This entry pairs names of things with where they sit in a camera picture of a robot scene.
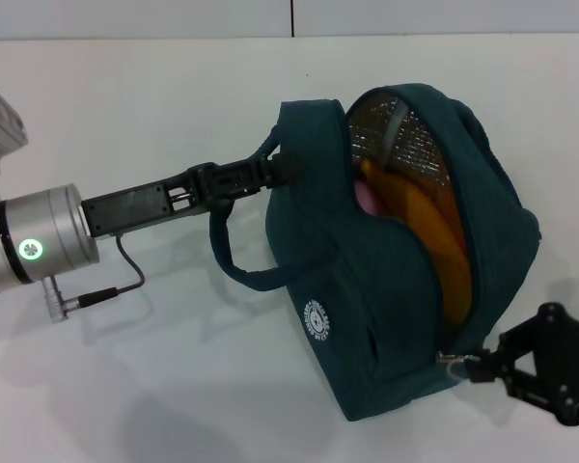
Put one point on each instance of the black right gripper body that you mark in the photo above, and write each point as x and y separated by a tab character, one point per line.
574	357

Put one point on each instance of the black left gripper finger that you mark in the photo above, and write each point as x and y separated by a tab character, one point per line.
251	176

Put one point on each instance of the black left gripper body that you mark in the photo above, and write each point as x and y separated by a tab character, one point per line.
125	207

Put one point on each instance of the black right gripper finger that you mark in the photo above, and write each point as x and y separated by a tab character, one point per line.
516	381
516	335

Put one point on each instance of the dark teal insulated lunch bag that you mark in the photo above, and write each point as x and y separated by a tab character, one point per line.
328	231

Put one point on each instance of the yellow banana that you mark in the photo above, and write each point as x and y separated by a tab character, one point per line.
444	241

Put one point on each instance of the pink toy peach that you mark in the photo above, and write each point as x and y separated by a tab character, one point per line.
369	200

